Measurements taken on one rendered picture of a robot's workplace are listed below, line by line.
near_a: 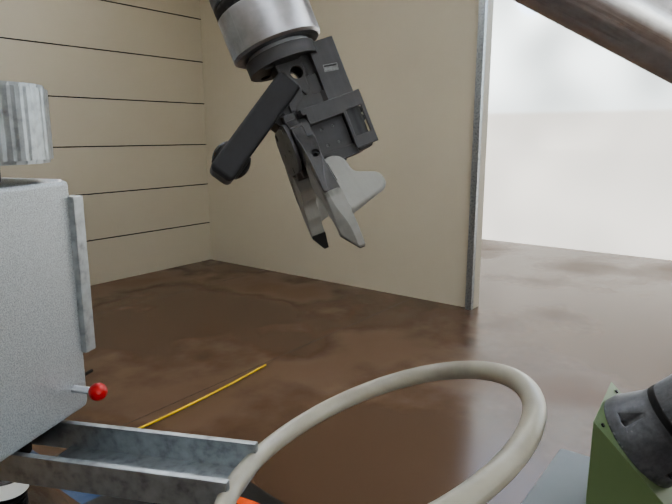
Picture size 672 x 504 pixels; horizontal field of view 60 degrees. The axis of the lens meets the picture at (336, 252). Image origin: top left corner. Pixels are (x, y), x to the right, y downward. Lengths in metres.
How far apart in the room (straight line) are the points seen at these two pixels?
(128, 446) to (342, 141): 0.73
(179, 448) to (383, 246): 5.13
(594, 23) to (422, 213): 5.07
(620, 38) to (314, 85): 0.37
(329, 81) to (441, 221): 5.13
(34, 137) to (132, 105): 6.11
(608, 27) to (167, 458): 0.91
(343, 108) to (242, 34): 0.11
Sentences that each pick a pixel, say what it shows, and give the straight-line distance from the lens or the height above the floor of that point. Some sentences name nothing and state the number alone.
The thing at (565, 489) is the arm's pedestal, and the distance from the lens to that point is 1.50.
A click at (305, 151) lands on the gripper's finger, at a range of 0.53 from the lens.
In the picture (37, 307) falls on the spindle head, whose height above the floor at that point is 1.35.
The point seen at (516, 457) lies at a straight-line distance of 0.71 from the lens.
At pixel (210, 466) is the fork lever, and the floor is 1.09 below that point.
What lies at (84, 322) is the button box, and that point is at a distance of 1.15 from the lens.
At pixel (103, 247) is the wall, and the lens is 6.94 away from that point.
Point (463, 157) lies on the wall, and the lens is 5.55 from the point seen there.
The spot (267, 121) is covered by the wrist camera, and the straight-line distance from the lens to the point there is 0.56.
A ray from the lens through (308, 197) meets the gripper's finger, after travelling 0.62.
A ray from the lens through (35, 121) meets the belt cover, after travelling 1.01.
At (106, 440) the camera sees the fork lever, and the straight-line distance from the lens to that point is 1.14.
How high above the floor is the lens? 1.63
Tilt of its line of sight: 11 degrees down
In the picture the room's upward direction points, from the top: straight up
